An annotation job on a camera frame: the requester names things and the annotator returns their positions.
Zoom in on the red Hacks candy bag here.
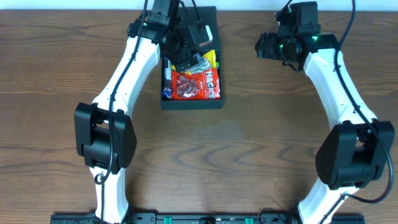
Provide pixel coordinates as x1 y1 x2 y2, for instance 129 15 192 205
171 68 221 100

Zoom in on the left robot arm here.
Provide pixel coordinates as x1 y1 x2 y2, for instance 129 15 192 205
74 0 213 223

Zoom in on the yellow Hacks candy bag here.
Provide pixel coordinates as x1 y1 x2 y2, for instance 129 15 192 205
172 50 218 75

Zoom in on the blue Eclipse mints tin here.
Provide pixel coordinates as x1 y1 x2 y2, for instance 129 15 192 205
182 52 204 72

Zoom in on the dark green box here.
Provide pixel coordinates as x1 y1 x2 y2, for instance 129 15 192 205
160 6 224 110

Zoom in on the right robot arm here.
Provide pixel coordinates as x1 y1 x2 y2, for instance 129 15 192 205
255 1 395 223

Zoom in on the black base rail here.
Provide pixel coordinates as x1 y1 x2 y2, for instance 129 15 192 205
49 212 366 224

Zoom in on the dark blue chocolate bar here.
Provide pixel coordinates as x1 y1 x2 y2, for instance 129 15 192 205
162 56 172 99

